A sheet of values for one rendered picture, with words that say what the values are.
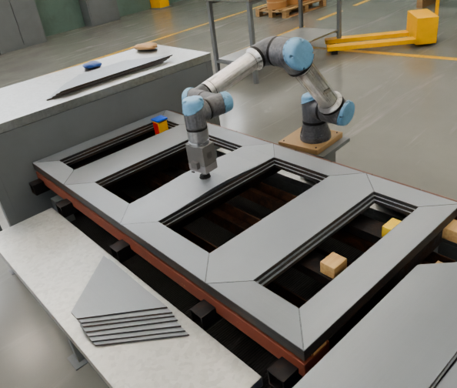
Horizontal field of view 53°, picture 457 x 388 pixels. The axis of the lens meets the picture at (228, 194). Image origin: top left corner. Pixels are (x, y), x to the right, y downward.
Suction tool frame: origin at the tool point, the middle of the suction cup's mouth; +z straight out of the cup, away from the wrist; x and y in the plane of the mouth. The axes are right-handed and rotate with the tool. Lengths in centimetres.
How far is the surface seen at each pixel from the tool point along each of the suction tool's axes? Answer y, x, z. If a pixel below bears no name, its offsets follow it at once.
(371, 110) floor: -62, 283, 86
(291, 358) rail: 68, -47, 5
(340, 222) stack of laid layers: 55, 1, 1
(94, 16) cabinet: -845, 536, 66
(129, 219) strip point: -4.5, -33.4, -0.3
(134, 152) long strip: -45.9, 3.5, -0.2
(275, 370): 66, -51, 7
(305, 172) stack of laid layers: 29.1, 23.5, 1.5
